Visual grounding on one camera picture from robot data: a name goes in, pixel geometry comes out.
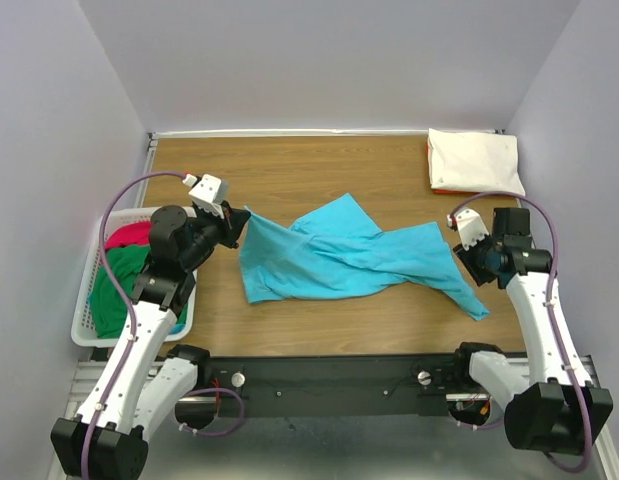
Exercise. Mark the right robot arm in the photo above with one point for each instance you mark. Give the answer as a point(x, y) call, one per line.
point(556, 408)

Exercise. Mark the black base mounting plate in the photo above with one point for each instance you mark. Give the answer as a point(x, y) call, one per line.
point(355, 385)

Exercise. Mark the aluminium frame rail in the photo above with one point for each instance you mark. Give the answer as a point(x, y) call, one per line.
point(87, 373)

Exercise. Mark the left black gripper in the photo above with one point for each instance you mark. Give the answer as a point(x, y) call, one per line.
point(232, 224)

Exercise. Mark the cyan polo t shirt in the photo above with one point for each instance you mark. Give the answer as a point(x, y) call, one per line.
point(337, 251)

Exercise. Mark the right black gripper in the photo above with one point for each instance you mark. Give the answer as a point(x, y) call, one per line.
point(466, 257)

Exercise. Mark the folded white t shirt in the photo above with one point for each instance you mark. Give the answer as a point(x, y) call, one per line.
point(474, 162)

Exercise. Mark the red t shirt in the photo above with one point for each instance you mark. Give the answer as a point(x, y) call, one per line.
point(131, 234)

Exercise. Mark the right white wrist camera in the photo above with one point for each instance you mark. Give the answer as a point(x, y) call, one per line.
point(470, 227)

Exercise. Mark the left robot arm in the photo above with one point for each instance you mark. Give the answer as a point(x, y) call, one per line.
point(109, 435)

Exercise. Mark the white plastic laundry basket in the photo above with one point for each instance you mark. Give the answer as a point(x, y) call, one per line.
point(83, 330)

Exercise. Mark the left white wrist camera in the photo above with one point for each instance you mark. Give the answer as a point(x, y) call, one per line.
point(207, 192)

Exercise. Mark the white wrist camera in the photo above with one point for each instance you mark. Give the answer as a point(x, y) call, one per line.
point(470, 227)
point(207, 192)

